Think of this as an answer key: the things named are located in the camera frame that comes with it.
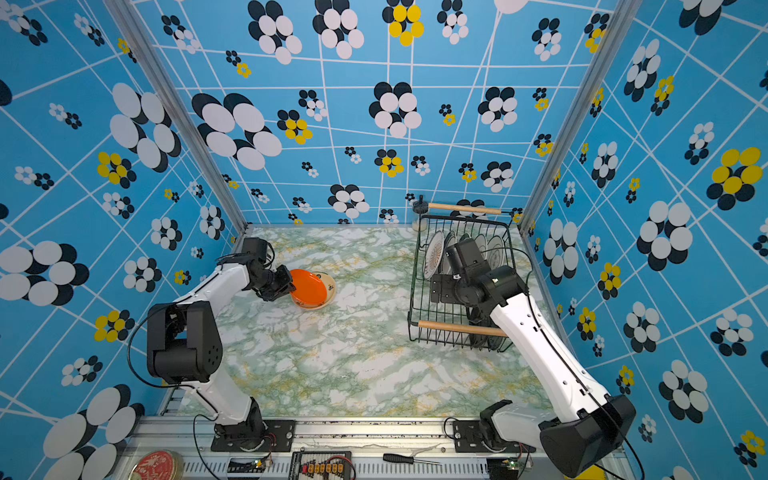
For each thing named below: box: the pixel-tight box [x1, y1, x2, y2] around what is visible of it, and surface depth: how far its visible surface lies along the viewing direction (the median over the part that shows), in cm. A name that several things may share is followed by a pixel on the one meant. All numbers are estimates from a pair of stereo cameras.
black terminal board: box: [288, 450, 352, 480], surface depth 70 cm
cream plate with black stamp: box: [308, 271, 337, 311], surface depth 102 cm
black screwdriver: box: [383, 453, 442, 465], surface depth 72 cm
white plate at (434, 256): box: [424, 231, 445, 281], surface depth 107 cm
